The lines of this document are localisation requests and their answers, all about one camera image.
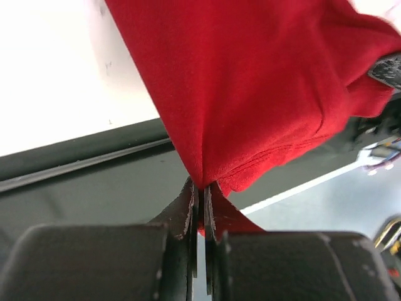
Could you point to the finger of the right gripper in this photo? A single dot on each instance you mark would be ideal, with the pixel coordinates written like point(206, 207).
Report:
point(387, 70)

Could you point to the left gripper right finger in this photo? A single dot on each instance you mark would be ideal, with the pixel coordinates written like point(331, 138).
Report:
point(220, 217)

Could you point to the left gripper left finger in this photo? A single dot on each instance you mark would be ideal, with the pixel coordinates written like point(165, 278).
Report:
point(179, 268)

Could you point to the dark red t shirt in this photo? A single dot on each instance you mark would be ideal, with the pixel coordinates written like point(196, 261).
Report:
point(245, 86)

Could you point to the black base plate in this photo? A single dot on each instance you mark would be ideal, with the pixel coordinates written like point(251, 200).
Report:
point(130, 174)

